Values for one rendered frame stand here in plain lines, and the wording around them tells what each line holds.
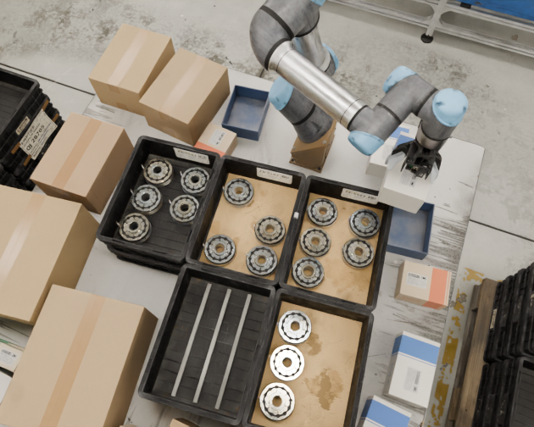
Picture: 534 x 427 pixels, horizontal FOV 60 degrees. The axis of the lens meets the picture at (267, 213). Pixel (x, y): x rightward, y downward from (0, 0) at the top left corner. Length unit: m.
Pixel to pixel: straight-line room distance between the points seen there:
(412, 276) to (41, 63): 2.62
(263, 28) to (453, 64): 2.16
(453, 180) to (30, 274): 1.54
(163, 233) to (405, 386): 0.92
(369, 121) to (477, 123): 1.97
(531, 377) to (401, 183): 1.11
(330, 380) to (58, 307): 0.85
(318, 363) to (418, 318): 0.42
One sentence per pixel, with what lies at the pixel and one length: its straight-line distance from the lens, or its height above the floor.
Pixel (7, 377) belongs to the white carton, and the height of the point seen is 0.79.
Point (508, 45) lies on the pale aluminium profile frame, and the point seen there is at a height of 0.14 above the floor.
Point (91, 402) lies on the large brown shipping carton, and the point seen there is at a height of 0.90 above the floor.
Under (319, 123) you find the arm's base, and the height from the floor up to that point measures 0.91.
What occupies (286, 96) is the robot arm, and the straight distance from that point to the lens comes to 1.61.
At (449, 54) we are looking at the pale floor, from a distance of 3.31.
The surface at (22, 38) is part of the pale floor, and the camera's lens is 3.57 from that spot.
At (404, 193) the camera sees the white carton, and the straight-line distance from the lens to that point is 1.34.
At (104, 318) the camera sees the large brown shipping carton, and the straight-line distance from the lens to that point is 1.50.
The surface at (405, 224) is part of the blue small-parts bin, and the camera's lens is 1.79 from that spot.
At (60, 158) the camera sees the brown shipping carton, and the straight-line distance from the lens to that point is 1.81.
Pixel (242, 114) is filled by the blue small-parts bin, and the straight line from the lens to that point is 1.95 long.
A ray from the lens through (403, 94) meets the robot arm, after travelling 1.14.
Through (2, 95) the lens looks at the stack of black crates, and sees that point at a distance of 2.61.
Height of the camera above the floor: 2.29
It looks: 67 degrees down
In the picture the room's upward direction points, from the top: straight up
